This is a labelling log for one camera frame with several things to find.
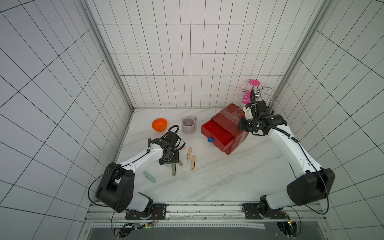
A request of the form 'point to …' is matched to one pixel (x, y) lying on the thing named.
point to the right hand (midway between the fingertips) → (239, 122)
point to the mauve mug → (188, 126)
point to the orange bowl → (159, 124)
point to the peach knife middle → (189, 153)
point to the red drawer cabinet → (228, 119)
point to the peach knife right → (193, 163)
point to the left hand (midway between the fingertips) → (170, 163)
